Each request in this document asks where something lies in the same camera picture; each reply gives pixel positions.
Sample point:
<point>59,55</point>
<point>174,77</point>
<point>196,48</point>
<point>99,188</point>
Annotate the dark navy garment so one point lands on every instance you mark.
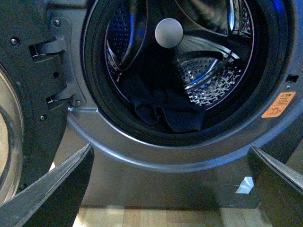
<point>162,99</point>

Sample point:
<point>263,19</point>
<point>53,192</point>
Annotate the grey front-load washing machine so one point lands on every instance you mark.
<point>130,173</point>

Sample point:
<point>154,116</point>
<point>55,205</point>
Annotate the grey round drum hub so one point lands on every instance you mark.
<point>168,33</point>

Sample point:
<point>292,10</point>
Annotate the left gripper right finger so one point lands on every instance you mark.
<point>279,187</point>

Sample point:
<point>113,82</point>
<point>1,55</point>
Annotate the washing machine door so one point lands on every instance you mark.
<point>31,81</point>

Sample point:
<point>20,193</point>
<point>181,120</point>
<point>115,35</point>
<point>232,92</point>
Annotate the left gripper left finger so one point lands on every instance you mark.
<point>55,198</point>

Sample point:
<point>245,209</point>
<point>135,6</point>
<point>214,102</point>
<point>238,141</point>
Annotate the black door gasket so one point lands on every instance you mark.
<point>271,18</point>

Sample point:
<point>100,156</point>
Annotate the white tape piece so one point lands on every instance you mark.
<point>245,186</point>

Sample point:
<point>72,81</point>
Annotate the steel perforated drum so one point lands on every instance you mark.
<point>211,60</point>

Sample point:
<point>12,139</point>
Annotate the orange warning sticker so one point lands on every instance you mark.
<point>279,105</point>

